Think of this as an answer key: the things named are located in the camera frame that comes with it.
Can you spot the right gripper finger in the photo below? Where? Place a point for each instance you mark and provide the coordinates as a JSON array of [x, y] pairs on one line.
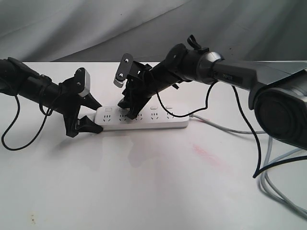
[[135, 105], [125, 102]]

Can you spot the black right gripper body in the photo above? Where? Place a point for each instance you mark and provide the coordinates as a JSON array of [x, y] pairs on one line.
[[136, 84]]

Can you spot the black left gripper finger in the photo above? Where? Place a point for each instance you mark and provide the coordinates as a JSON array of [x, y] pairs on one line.
[[90, 102], [87, 125]]

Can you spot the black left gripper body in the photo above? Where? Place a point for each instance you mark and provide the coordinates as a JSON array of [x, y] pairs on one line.
[[68, 103]]

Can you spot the white five-outlet power strip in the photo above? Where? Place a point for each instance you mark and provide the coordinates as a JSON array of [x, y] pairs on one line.
[[114, 118]]

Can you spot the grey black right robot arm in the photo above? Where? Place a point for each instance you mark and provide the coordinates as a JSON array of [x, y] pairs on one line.
[[277, 89]]

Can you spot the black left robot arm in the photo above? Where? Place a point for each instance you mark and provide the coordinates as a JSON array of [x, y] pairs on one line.
[[16, 78]]

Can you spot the grey backdrop cloth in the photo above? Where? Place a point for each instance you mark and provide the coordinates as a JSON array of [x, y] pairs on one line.
[[103, 30]]

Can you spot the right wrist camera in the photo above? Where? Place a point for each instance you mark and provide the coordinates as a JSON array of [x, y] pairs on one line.
[[123, 70]]

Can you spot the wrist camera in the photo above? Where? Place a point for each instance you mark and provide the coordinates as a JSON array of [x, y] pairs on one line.
[[82, 82], [123, 70]]

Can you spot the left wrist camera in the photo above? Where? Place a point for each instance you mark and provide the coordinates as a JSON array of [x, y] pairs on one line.
[[82, 82]]

